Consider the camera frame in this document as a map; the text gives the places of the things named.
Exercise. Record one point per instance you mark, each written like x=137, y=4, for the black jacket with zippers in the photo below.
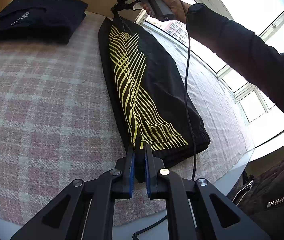
x=262, y=199

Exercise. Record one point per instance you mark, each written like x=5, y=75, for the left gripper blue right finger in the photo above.
x=196, y=209

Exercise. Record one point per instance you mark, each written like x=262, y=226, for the folded navy blue garment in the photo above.
x=45, y=20

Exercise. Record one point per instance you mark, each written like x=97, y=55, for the person's right hand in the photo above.
x=178, y=8

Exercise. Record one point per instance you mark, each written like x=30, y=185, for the black shorts with yellow stripes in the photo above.
x=148, y=96

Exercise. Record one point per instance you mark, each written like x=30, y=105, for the pink plaid tablecloth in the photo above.
x=57, y=123

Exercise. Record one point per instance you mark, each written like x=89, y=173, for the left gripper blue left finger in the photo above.
x=84, y=209

